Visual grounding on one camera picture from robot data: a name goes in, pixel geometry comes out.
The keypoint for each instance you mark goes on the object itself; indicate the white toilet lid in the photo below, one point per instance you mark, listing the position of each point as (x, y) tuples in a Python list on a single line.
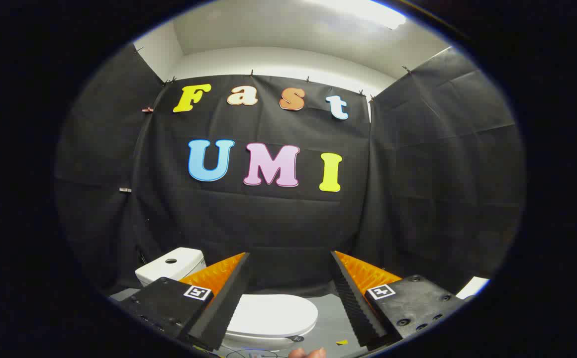
[(273, 313)]

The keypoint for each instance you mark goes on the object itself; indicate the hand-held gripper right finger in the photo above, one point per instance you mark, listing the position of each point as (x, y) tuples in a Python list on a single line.
[(355, 308)]

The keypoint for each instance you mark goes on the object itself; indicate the black backdrop cloth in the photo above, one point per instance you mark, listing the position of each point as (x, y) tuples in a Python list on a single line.
[(268, 223)]

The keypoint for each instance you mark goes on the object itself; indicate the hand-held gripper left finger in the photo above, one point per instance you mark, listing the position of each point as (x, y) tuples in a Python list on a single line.
[(221, 308)]

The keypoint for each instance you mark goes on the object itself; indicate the white ceramic toilet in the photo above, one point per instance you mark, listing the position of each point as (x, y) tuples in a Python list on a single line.
[(189, 261)]

